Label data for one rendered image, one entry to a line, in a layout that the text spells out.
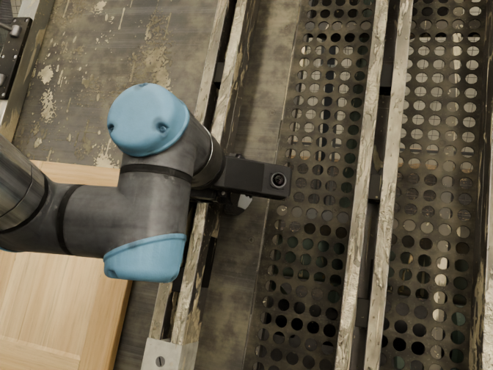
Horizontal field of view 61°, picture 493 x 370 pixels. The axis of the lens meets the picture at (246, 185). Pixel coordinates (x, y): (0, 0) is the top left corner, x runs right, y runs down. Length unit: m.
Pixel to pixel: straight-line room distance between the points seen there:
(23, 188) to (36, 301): 0.51
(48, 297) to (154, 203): 0.52
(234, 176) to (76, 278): 0.42
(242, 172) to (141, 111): 0.20
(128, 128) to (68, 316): 0.52
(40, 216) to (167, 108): 0.16
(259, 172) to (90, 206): 0.24
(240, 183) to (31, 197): 0.26
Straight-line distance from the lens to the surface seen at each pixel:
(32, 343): 0.91
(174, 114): 0.41
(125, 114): 0.42
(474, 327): 0.69
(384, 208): 0.65
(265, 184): 0.57
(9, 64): 1.09
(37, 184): 0.43
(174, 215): 0.41
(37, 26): 1.14
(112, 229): 0.42
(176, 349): 0.69
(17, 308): 0.94
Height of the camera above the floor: 1.46
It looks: 19 degrees down
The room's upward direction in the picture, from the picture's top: straight up
